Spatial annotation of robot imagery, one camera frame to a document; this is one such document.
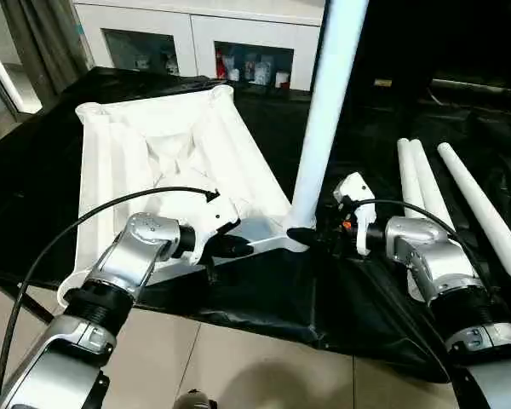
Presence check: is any black stand leg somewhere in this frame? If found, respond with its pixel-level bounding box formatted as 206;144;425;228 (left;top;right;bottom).
20;293;56;323

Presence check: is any white plastic table top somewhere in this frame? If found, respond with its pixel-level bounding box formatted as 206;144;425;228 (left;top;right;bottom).
58;84;314;312

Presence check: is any white plastic table leg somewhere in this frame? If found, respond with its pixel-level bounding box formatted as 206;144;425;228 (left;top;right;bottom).
396;138;431;218
285;0;370;252
408;139;456;231
436;142;511;308

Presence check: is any black table mat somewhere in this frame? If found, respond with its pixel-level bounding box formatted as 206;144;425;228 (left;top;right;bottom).
0;66;511;383

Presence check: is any white framed glass door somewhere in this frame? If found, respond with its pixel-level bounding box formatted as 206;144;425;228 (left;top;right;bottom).
0;29;39;146

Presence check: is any white glass-door cabinet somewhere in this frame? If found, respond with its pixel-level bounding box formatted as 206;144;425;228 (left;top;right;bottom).
74;0;327;93

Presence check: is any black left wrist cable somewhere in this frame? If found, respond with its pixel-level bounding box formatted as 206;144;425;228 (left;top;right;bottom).
0;186;221;409

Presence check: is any dark robot foot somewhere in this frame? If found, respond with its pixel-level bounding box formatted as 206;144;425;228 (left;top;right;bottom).
176;388;218;409

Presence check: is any grey curtain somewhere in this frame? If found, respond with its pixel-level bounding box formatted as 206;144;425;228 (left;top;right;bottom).
0;0;90;97

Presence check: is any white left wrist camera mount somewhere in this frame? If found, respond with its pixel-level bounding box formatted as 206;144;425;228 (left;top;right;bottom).
187;191;242;268

